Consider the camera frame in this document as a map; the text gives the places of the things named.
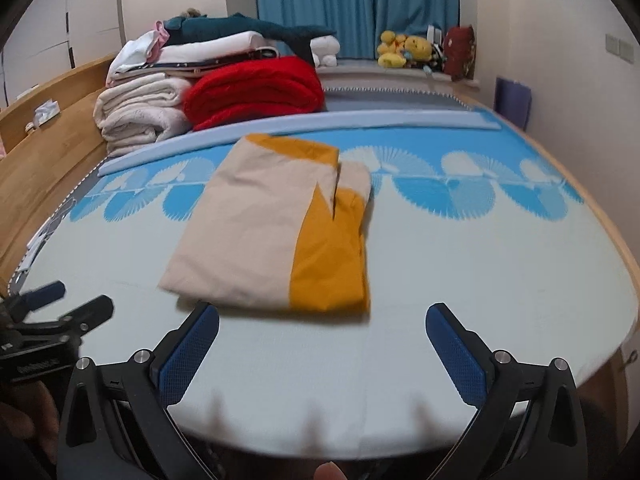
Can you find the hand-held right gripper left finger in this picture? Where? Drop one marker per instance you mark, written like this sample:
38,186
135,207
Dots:
187,352

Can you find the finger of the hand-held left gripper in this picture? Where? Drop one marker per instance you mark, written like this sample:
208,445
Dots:
90,312
45,294

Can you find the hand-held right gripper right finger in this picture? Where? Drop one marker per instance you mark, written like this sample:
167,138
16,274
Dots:
457,355

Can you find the beige and yellow jacket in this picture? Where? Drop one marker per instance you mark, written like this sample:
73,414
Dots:
250,225

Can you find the person's left hand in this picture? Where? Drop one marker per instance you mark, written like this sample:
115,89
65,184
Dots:
25,425

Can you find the light blue patterned bed mat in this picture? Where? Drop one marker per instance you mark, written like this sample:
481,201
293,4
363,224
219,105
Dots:
450,285

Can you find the white tissue pack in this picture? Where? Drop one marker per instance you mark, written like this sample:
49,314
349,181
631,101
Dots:
45,115

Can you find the cream folded blanket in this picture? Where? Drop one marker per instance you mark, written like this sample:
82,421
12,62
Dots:
140,110

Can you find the white pink-trimmed cloth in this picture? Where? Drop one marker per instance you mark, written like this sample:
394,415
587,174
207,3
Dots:
135,52

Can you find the purple folder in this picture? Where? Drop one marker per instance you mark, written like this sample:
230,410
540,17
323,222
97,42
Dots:
512,102

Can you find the pale blue long cushion strip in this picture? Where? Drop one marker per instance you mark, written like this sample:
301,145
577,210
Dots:
350,120

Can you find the white wardrobe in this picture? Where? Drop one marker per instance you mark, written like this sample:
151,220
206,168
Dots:
50,35

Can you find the grey mattress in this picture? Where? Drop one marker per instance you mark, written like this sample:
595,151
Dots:
400,97

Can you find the red folded blanket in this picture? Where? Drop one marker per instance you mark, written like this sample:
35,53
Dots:
255,90

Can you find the white folded quilt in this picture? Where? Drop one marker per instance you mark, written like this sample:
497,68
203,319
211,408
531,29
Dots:
215,50

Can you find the black white striped plush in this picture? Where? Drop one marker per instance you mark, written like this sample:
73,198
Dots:
438,57

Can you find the dark red cushion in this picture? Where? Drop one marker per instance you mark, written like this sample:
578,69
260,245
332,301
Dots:
460,52

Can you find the yellow plush bear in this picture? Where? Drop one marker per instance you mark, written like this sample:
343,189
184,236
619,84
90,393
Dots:
419,50

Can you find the yellow plush toy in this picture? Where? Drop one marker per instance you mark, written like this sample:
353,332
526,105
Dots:
391,50

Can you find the tan fuzzy plush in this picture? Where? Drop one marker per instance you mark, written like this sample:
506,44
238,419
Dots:
194,13

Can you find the dark teal shark plush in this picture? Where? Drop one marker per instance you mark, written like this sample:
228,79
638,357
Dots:
225,25

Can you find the white small box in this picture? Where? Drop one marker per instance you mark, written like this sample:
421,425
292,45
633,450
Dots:
435,33

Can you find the white plush toy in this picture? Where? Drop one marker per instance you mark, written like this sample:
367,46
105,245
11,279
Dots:
325,50

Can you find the blue curtain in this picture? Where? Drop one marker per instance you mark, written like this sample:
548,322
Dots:
350,5

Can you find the wooden bed frame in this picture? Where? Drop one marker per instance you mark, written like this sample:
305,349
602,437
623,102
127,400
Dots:
50,160

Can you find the wall socket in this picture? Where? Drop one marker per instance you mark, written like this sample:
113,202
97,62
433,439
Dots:
620,48

